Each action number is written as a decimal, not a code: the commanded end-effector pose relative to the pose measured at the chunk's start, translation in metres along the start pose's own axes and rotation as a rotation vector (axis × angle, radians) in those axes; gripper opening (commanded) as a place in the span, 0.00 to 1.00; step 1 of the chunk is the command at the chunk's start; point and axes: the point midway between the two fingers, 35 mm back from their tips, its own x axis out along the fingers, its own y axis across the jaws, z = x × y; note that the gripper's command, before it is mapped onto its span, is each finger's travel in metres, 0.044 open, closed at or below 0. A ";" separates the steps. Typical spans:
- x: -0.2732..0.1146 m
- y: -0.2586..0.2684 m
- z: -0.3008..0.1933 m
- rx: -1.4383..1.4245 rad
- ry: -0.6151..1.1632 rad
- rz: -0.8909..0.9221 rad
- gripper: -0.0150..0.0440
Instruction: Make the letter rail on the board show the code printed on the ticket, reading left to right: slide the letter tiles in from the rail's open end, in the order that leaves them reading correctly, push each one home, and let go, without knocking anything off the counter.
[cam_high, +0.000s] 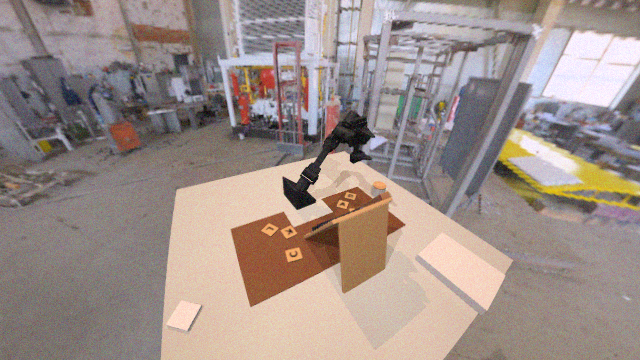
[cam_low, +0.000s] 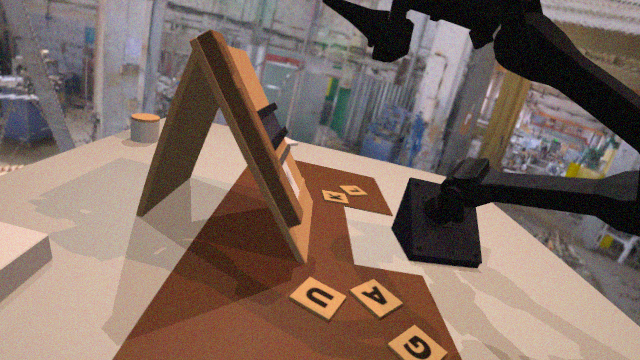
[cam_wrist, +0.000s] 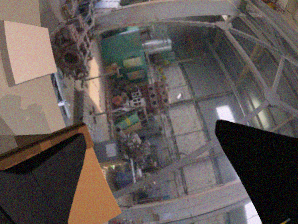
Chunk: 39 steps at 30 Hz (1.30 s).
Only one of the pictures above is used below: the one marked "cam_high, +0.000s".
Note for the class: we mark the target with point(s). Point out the grey cylindrical canister with orange lid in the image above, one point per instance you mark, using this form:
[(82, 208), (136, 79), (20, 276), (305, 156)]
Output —
[(378, 188)]

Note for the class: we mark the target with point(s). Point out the wooden a-frame board stand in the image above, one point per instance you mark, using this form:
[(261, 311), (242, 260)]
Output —
[(362, 240)]

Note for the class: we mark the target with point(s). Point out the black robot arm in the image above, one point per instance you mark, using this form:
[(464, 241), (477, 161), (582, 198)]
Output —
[(330, 144)]

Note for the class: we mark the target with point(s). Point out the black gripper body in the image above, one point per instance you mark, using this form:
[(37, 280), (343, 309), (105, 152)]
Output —
[(353, 138)]

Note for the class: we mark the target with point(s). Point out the pale pink flat card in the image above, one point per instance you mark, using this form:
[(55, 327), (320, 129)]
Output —
[(184, 316)]

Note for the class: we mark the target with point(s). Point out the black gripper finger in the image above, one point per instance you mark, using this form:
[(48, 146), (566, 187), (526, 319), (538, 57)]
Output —
[(361, 128), (362, 156)]

